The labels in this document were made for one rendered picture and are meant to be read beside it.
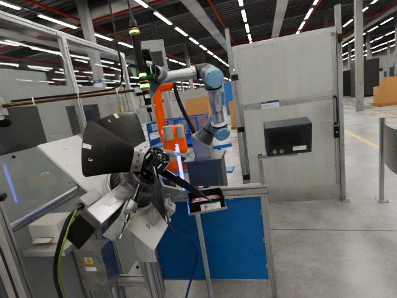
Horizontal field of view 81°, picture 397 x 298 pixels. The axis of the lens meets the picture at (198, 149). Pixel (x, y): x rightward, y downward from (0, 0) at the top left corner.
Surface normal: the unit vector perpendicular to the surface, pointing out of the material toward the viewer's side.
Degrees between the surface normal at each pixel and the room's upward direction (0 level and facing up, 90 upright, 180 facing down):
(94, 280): 90
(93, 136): 73
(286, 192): 90
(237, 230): 90
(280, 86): 89
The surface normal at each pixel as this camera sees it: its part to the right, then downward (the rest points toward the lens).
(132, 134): 0.19, -0.53
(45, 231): -0.18, 0.22
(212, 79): 0.28, 0.42
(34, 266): 0.97, -0.11
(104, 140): 0.77, -0.24
